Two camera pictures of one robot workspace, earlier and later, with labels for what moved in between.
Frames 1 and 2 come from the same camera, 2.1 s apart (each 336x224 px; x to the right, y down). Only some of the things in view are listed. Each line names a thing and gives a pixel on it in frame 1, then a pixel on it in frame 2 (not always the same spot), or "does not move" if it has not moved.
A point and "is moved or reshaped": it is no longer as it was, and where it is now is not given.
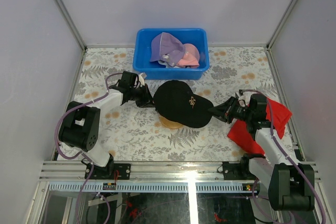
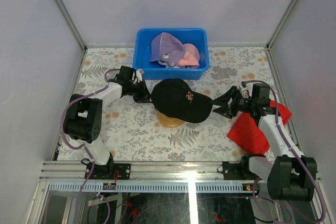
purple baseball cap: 165,47 does not move
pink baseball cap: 190,57 does not move
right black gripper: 220,110 → 223,99
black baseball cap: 176,100 is moved or reshaped
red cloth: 241,132 does not move
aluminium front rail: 144,171 does not move
